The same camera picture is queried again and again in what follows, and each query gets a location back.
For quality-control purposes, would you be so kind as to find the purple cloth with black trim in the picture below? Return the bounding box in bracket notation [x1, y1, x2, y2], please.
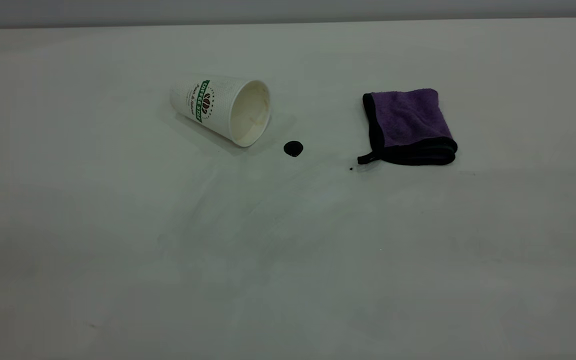
[357, 88, 459, 166]

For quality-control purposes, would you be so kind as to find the white paper coffee cup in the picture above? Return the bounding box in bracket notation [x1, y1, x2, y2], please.
[170, 75, 272, 148]

